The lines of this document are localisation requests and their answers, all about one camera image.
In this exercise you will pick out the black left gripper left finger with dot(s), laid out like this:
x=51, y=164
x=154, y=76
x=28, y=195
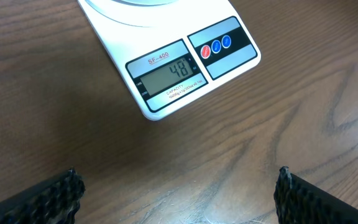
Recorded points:
x=55, y=200

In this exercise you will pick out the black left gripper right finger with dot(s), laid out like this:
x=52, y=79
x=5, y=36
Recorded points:
x=298, y=201

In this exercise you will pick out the white digital kitchen scale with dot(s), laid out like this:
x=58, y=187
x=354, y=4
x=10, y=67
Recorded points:
x=170, y=53

